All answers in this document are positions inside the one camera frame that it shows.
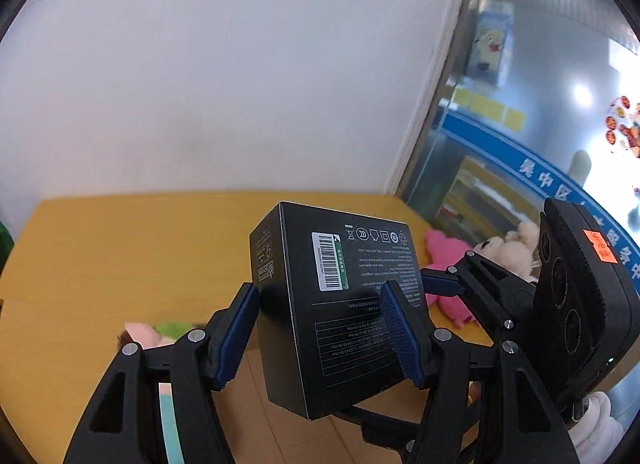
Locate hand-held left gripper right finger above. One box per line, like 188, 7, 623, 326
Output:
379, 280, 581, 464

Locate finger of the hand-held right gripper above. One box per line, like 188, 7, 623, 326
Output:
420, 250, 537, 346
336, 401, 427, 447

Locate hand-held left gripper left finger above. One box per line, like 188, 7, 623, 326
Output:
62, 283, 261, 464

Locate black cardboard box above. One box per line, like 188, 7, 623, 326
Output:
249, 201, 432, 421

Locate pink and green plush toy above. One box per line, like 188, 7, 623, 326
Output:
118, 320, 207, 351

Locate cream plush toy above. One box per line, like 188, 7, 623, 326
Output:
472, 220, 542, 286

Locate wooden shelf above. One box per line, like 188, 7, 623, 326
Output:
442, 155, 533, 242

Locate teal-edged card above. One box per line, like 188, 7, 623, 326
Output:
158, 382, 187, 464

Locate blue window banner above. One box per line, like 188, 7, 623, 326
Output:
439, 110, 640, 306

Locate wooden desk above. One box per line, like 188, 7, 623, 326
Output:
0, 192, 497, 464

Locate yellow sticky notes row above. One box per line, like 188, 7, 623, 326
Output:
451, 85, 527, 133

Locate red window decoration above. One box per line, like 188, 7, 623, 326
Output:
604, 95, 640, 161

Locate cartoon poster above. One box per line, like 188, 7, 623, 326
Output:
464, 0, 517, 89

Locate metal door frame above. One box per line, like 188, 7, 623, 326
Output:
384, 0, 497, 201

